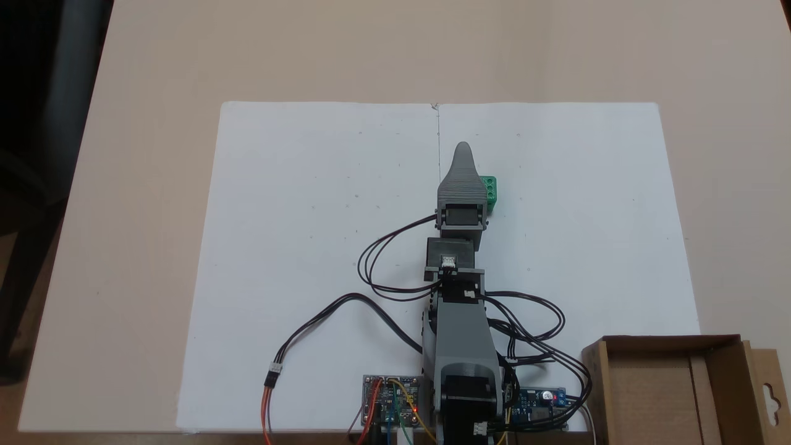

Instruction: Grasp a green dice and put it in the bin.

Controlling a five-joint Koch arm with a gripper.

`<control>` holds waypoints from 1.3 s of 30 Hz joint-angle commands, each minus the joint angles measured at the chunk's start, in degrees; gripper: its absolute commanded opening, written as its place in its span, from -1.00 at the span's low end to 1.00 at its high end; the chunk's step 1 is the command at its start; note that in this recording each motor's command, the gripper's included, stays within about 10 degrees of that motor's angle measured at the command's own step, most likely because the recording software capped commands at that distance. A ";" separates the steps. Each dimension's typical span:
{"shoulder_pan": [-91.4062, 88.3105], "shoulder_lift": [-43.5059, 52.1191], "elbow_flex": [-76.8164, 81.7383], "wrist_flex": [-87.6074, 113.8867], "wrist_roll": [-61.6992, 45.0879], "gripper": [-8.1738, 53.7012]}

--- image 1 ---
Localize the blue power converter board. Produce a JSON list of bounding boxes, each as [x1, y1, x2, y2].
[[510, 387, 569, 430]]

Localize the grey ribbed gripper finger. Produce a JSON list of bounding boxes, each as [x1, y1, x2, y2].
[[438, 142, 489, 206]]

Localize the white paper sheet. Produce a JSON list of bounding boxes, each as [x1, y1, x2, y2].
[[176, 102, 441, 432], [438, 102, 701, 432]]

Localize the black wrist loop cable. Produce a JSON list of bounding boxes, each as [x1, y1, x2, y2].
[[357, 213, 443, 303]]

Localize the yellow wire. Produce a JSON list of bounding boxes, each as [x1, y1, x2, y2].
[[388, 378, 437, 445]]

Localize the motor driver circuit board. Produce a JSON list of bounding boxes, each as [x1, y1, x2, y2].
[[362, 374, 427, 428]]

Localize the black and orange cable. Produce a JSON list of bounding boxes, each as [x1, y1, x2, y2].
[[261, 292, 425, 445]]

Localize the brown cardboard box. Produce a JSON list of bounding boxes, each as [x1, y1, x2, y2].
[[581, 334, 791, 445]]

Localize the red wire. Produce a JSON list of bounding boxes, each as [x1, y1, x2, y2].
[[357, 379, 383, 445]]

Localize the long black looping cable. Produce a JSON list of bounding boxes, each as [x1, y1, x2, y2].
[[479, 289, 594, 430]]

